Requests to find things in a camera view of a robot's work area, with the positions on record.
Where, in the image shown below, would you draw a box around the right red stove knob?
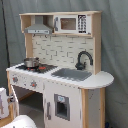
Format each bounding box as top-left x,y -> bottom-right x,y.
30,81 -> 37,88

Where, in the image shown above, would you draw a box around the silver toy pot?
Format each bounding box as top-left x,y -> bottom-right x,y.
24,57 -> 39,68

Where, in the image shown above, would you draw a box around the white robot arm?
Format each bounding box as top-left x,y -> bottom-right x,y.
0,88 -> 37,128

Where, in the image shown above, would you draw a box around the grey range hood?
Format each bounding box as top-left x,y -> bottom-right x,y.
24,15 -> 52,34

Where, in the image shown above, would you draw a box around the grey toy sink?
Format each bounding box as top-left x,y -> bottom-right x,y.
52,68 -> 92,81

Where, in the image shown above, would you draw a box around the red stove knob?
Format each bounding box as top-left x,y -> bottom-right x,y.
30,81 -> 37,88
13,77 -> 18,83

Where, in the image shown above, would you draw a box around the toy microwave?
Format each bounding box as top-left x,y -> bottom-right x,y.
54,14 -> 91,34

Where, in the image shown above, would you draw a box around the black stove top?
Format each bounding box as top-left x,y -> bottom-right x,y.
18,64 -> 55,73

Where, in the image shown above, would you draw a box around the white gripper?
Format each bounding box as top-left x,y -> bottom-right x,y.
0,88 -> 14,119

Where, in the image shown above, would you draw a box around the left red stove knob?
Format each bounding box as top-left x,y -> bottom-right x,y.
13,77 -> 18,83

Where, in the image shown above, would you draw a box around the black toy faucet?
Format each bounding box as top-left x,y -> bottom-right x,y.
75,51 -> 93,70

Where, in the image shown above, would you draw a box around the white oven door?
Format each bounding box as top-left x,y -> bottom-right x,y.
11,85 -> 19,118

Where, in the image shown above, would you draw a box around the cabinet door with dispenser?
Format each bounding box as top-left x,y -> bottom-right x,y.
44,82 -> 82,128

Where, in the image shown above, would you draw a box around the wooden toy kitchen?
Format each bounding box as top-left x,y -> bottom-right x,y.
7,11 -> 114,128

